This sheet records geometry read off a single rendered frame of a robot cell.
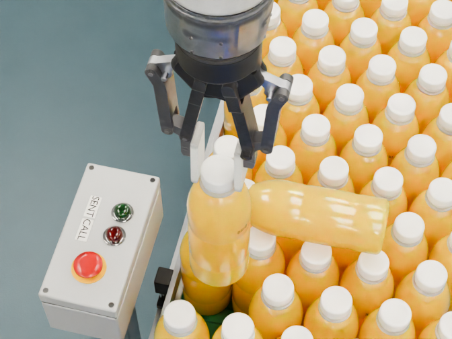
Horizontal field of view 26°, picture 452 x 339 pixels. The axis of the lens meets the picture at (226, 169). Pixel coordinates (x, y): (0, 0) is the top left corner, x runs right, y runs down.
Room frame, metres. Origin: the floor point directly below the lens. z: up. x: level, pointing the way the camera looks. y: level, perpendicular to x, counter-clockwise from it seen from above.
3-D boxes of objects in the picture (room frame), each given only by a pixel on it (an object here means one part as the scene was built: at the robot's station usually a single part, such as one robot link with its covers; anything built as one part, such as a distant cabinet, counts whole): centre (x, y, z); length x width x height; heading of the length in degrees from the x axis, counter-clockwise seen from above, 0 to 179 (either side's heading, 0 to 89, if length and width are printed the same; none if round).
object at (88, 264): (0.56, 0.17, 1.11); 0.04 x 0.04 x 0.01
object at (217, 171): (0.54, 0.01, 1.34); 0.04 x 0.04 x 0.02
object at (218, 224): (0.54, 0.01, 1.24); 0.07 x 0.07 x 0.19
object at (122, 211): (0.63, 0.13, 1.11); 0.02 x 0.02 x 0.01
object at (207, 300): (0.61, 0.03, 0.99); 0.07 x 0.07 x 0.19
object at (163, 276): (0.60, 0.09, 0.94); 0.03 x 0.02 x 0.08; 166
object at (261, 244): (0.60, -0.04, 1.09); 0.04 x 0.04 x 0.02
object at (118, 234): (0.60, 0.14, 1.11); 0.02 x 0.02 x 0.01
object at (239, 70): (0.54, 0.01, 1.52); 0.08 x 0.07 x 0.09; 76
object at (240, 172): (0.54, -0.02, 1.37); 0.03 x 0.01 x 0.07; 166
